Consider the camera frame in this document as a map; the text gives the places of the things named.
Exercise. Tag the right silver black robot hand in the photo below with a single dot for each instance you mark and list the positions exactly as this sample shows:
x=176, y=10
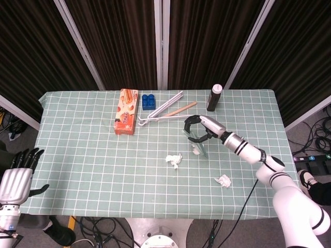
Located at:
x=212, y=125

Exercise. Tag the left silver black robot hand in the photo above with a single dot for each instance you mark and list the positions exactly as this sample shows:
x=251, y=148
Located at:
x=15, y=183

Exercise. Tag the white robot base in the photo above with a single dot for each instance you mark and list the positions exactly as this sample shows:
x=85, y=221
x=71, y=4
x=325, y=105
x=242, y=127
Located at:
x=159, y=232

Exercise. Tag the green hand brush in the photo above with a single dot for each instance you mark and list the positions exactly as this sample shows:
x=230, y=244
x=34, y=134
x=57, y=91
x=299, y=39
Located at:
x=204, y=152

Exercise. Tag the white and black sneaker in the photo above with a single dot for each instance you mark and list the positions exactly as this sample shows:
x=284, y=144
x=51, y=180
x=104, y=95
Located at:
x=306, y=180

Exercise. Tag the yellow floor tape strip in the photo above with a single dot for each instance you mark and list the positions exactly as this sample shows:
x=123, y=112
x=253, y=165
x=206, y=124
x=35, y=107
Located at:
x=68, y=222

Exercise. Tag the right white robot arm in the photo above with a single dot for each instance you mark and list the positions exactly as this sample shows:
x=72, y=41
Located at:
x=289, y=201

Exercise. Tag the wooden stick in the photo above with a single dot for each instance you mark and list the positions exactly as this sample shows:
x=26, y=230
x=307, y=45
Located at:
x=186, y=107

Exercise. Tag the green checked tablecloth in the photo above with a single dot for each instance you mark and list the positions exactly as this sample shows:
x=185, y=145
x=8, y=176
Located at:
x=103, y=168

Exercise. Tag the black shoe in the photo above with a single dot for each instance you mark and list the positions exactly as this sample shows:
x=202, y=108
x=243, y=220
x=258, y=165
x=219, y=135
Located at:
x=62, y=232

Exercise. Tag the paper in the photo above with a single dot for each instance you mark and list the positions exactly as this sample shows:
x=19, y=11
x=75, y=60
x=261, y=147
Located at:
x=224, y=180
x=173, y=158
x=194, y=150

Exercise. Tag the blue building block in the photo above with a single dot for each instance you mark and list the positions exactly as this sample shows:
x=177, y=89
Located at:
x=149, y=102

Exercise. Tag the white rod with hooks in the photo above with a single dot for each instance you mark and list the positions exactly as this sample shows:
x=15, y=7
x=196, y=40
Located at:
x=170, y=118

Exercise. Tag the dark bottle with white cap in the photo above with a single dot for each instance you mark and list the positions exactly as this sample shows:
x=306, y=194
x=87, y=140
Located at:
x=214, y=99

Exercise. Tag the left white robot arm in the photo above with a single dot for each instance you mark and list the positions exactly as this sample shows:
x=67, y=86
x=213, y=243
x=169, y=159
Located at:
x=7, y=222

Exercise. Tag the orange snack box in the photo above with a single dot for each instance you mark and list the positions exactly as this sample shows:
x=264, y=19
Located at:
x=126, y=116

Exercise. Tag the black trouser leg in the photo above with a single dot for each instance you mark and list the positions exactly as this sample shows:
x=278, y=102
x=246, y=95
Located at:
x=322, y=192

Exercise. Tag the white plastic tube bundle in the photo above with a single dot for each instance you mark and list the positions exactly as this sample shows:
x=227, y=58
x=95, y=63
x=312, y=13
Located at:
x=165, y=105

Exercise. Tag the dark partition panel white frame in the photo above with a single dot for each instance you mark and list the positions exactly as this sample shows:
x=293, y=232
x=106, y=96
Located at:
x=297, y=51
x=207, y=38
x=116, y=38
x=31, y=51

